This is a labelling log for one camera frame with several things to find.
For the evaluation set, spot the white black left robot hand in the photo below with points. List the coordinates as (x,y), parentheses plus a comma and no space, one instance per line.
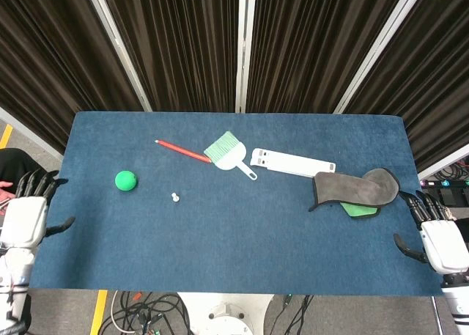
(25,221)

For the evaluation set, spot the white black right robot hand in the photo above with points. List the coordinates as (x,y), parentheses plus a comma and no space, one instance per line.
(445,245)

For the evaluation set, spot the small white bolt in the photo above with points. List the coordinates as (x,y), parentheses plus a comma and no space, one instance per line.
(176,197)

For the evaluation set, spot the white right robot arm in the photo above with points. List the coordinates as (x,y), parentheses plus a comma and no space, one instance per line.
(458,302)

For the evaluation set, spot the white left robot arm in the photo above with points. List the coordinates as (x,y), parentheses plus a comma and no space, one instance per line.
(14,287)

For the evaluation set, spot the person in dark clothes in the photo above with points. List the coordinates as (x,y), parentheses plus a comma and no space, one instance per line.
(12,164)

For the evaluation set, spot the black power strip coloured switches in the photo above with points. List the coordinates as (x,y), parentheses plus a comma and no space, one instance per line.
(445,183)

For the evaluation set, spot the green cloth black trim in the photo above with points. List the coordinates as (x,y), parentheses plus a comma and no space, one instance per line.
(361,211)

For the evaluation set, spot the grey cloth mitt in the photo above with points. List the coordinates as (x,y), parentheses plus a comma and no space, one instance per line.
(351,190)

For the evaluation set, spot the green ball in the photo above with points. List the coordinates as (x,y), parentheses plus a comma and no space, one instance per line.
(126,180)

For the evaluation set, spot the yellow floor tape strip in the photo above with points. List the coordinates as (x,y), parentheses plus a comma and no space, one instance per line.
(99,312)

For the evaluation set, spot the dark pleated curtain panel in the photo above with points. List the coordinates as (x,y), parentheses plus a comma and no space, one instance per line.
(432,74)
(315,45)
(47,56)
(183,45)

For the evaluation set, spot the red pencil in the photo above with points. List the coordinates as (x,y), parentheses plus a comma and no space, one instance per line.
(183,151)

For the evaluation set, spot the blue table mat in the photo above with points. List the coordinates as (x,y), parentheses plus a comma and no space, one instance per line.
(234,239)

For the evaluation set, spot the white brush green bristles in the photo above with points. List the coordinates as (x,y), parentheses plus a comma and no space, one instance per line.
(229,155)

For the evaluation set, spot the white screen frame post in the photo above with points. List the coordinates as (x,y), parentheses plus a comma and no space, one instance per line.
(244,47)
(445,164)
(381,47)
(117,47)

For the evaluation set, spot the white table pedestal base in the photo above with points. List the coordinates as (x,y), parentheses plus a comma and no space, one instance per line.
(225,314)

